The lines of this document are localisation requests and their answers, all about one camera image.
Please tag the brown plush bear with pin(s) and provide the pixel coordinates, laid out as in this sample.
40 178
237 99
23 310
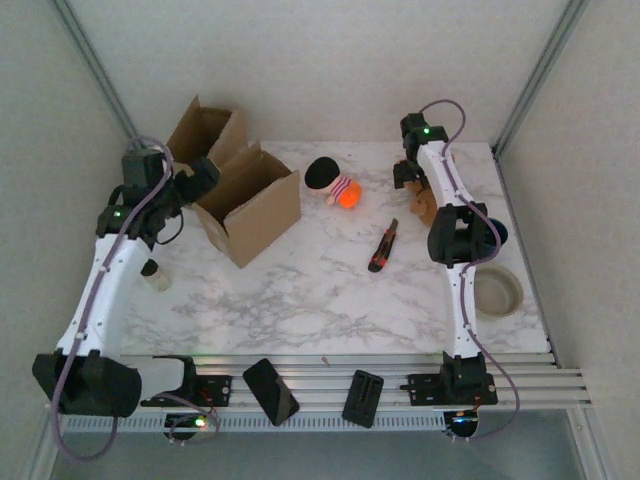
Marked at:
425 207

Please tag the brown cardboard box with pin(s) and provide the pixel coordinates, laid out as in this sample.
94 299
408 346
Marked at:
230 135
265 225

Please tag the red black utility knife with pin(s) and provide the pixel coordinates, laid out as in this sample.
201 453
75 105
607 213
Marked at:
382 250

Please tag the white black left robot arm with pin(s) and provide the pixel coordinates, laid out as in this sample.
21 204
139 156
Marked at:
107 295

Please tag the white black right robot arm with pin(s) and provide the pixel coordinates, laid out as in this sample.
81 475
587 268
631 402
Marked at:
462 310

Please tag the small white bottle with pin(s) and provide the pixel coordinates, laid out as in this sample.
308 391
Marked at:
159 280

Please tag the dark blue mug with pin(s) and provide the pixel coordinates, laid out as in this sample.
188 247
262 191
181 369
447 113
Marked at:
500 232

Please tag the black smartphone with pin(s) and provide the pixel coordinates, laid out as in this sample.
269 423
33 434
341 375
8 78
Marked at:
270 392

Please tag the black plastic holder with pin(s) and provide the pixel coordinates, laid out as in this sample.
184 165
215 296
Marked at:
362 400

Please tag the controller board with green light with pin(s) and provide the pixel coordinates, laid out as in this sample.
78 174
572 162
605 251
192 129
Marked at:
462 427
192 424

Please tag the aluminium table edge rail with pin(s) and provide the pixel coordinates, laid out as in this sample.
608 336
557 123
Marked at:
501 175

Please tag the aluminium frame post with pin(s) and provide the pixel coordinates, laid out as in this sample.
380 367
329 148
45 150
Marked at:
540 75
100 75

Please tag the aluminium rail base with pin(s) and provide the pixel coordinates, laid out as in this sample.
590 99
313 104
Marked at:
320 372

